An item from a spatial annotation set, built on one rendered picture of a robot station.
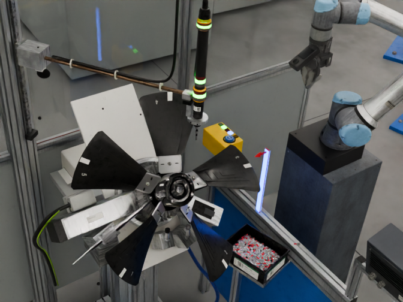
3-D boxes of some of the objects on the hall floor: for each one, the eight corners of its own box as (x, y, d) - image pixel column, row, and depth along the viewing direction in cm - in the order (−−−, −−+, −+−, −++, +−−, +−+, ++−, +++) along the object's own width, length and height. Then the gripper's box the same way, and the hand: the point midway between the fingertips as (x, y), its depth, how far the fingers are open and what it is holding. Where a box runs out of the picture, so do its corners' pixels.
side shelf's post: (101, 298, 327) (93, 178, 276) (107, 295, 329) (101, 175, 278) (104, 303, 325) (97, 183, 274) (111, 300, 327) (105, 180, 276)
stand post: (112, 331, 312) (103, 150, 241) (128, 323, 316) (123, 143, 245) (116, 337, 309) (108, 157, 238) (132, 329, 313) (129, 150, 243)
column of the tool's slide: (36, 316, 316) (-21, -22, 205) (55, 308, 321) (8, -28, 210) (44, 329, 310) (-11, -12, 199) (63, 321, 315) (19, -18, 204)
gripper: (338, 39, 222) (327, 89, 235) (320, 29, 228) (310, 78, 241) (321, 45, 218) (310, 95, 231) (303, 34, 224) (294, 84, 237)
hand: (306, 85), depth 234 cm, fingers closed
